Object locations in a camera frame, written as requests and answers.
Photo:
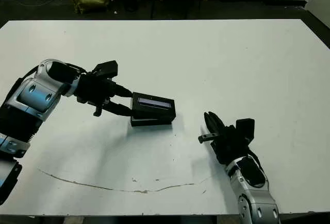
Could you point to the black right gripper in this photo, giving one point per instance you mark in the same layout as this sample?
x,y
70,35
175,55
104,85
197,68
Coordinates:
x,y
229,145

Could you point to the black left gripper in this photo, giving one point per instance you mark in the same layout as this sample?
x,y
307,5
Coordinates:
x,y
92,90

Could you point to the black printed box lid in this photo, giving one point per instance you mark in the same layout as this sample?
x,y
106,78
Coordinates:
x,y
154,106

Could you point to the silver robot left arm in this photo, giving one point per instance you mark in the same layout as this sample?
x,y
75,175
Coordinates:
x,y
33,97

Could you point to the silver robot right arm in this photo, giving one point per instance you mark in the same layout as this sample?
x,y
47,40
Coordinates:
x,y
255,190

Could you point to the black box white insert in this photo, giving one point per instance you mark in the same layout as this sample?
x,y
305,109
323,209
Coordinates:
x,y
152,122

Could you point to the white door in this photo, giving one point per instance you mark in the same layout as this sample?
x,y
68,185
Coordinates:
x,y
321,5

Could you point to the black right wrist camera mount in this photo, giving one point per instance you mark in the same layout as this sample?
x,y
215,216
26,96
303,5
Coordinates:
x,y
246,130

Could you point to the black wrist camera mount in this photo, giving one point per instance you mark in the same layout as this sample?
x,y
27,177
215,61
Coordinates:
x,y
107,69
246,130

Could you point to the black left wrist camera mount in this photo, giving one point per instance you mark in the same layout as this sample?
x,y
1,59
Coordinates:
x,y
107,69

